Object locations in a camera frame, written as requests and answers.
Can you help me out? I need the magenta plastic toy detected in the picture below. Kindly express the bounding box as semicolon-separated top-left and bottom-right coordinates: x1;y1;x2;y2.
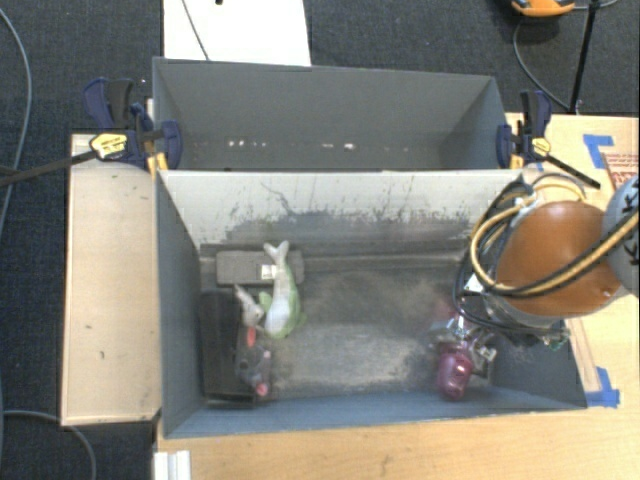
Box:
433;342;475;402

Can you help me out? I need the black flat block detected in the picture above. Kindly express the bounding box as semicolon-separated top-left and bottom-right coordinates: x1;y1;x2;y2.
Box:
199;289;257;402

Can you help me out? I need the grey metal bin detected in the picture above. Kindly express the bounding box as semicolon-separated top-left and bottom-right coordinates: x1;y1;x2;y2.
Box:
151;56;589;440

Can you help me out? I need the pale wood board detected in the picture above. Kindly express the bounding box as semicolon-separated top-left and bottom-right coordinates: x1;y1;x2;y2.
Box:
60;133;162;427

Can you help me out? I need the grey and pink toy mouse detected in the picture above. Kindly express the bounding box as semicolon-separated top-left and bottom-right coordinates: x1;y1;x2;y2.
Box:
233;326;275;400

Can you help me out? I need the white toy animal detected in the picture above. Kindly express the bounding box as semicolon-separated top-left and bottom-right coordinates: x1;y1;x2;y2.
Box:
233;284;266;329

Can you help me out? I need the dark grey flat block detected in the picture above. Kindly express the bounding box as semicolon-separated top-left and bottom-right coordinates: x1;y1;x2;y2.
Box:
215;249;305;287

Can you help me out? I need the green and white toy fish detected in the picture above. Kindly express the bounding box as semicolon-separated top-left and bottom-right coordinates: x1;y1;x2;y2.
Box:
258;240;308;340

